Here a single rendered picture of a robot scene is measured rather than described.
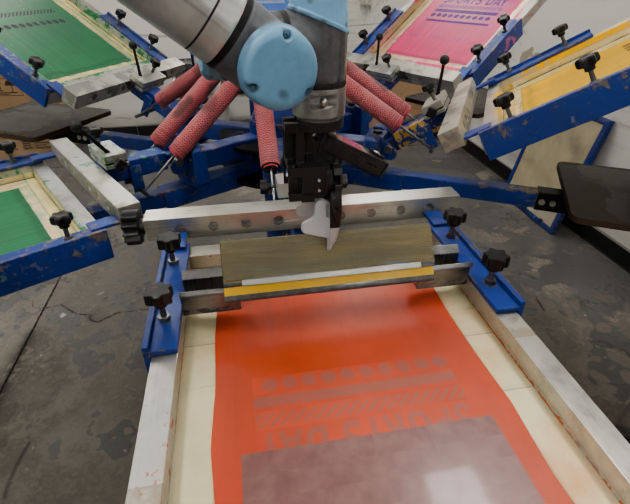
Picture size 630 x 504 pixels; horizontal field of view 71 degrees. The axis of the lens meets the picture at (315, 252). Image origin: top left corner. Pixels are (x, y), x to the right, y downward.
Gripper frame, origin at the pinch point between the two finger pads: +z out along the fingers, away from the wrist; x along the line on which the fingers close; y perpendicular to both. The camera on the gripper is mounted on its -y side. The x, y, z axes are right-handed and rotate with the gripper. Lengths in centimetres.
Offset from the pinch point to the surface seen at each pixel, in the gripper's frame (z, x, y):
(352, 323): 13.7, 7.0, -2.6
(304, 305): 13.6, 0.9, 4.8
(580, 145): 54, -169, -192
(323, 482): 13.6, 33.6, 7.6
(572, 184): 14, -40, -79
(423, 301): 13.7, 3.5, -16.9
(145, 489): 10.1, 32.9, 27.3
